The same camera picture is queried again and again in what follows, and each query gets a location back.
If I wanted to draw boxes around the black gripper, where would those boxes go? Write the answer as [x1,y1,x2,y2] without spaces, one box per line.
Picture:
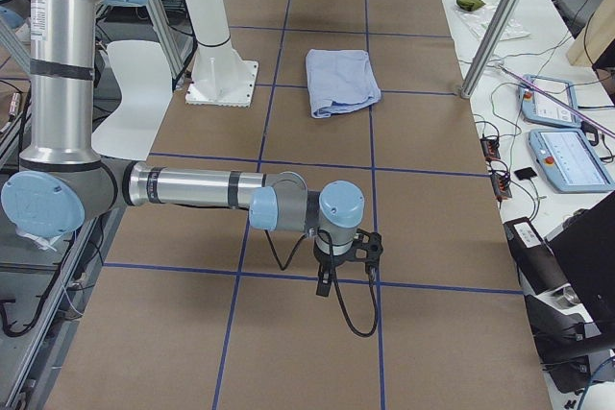
[313,248,350,296]

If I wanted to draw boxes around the light blue striped shirt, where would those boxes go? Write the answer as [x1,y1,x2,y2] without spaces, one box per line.
[306,49,381,119]

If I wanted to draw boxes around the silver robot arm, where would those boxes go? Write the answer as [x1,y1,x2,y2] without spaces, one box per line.
[1,0,369,296]

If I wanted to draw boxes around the brown paper table mat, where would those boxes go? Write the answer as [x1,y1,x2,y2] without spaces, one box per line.
[28,0,554,410]

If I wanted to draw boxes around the small black phone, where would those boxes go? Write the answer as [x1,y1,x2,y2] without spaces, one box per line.
[513,167,538,181]

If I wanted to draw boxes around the far teach pendant tablet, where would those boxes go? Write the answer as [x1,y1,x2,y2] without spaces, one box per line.
[519,74,581,129]

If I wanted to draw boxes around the teach pendant tablet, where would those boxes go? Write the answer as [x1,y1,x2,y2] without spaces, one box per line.
[528,129,614,193]
[519,74,581,129]

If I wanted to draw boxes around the near teach pendant tablet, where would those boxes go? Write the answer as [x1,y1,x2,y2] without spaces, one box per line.
[528,129,614,193]

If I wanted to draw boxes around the clear plastic bag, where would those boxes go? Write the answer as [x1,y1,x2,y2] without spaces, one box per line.
[460,12,531,41]

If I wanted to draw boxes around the green fabric pouch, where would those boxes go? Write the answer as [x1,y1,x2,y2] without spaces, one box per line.
[455,0,485,12]

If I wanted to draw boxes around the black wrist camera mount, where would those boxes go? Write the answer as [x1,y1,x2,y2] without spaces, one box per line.
[349,229,383,273]

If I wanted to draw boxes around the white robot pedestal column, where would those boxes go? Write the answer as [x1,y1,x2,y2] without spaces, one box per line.
[185,0,258,108]

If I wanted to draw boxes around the aluminium frame post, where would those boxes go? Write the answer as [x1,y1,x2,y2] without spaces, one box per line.
[459,0,520,99]

